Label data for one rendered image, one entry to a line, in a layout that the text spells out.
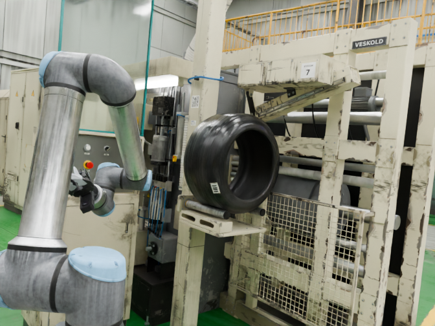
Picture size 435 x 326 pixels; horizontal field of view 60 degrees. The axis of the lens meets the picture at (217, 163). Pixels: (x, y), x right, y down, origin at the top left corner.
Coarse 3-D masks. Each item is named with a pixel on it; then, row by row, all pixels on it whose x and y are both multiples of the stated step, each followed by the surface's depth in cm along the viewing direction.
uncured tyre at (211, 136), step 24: (216, 120) 200; (240, 120) 197; (192, 144) 199; (216, 144) 189; (240, 144) 234; (264, 144) 228; (192, 168) 197; (216, 168) 188; (240, 168) 236; (264, 168) 231; (192, 192) 207; (240, 192) 233; (264, 192) 212
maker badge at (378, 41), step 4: (360, 40) 211; (364, 40) 209; (368, 40) 207; (372, 40) 205; (376, 40) 204; (380, 40) 202; (384, 40) 200; (352, 44) 214; (356, 44) 212; (360, 44) 211; (364, 44) 209; (368, 44) 207; (372, 44) 205; (376, 44) 204; (380, 44) 202; (384, 44) 200; (352, 48) 214; (356, 48) 212; (360, 48) 211
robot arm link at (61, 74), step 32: (64, 64) 109; (64, 96) 107; (64, 128) 106; (32, 160) 105; (64, 160) 105; (32, 192) 101; (64, 192) 105; (32, 224) 99; (0, 256) 99; (32, 256) 96; (0, 288) 94; (32, 288) 94
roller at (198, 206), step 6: (186, 204) 219; (192, 204) 215; (198, 204) 212; (204, 204) 210; (198, 210) 212; (204, 210) 207; (210, 210) 203; (216, 210) 200; (222, 210) 197; (216, 216) 200; (222, 216) 196; (228, 216) 196
